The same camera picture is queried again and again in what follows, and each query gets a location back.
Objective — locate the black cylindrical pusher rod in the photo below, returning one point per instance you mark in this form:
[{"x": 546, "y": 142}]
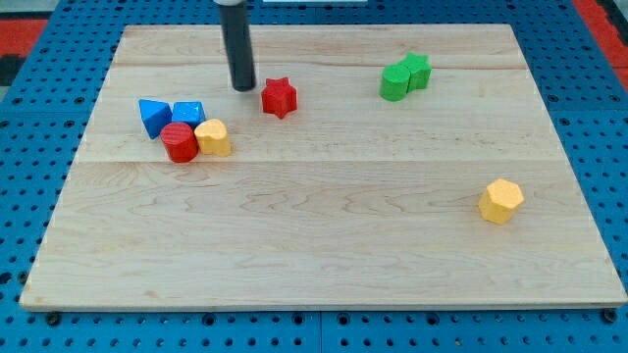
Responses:
[{"x": 235, "y": 29}]

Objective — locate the red star block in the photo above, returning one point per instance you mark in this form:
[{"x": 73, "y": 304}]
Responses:
[{"x": 279, "y": 97}]

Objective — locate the green star block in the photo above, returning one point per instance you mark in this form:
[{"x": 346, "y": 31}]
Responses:
[{"x": 420, "y": 70}]

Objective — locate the blue cube block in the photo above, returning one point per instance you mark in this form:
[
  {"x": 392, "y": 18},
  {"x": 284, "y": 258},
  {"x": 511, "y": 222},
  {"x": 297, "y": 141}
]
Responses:
[{"x": 188, "y": 112}]

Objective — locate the yellow heart block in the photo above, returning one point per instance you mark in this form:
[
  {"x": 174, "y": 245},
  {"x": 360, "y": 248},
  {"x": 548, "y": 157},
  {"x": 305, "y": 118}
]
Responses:
[{"x": 213, "y": 138}]

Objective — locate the blue triangle block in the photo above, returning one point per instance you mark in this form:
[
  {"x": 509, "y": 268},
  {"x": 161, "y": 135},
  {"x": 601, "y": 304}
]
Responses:
[{"x": 155, "y": 115}]

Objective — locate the red cylinder block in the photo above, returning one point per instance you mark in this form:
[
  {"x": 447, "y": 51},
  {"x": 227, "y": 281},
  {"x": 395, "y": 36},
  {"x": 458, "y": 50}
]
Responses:
[{"x": 179, "y": 142}]

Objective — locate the green cylinder block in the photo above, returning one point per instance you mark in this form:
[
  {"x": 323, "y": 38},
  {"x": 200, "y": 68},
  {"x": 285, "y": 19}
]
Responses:
[{"x": 394, "y": 82}]

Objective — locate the light wooden board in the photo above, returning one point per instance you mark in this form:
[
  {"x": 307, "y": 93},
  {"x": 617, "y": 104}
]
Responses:
[{"x": 351, "y": 202}]

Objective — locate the yellow hexagon block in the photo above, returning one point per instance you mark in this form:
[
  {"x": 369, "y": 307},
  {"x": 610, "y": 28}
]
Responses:
[{"x": 500, "y": 201}]

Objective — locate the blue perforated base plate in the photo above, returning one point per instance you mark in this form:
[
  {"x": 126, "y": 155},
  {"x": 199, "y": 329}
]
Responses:
[{"x": 47, "y": 107}]

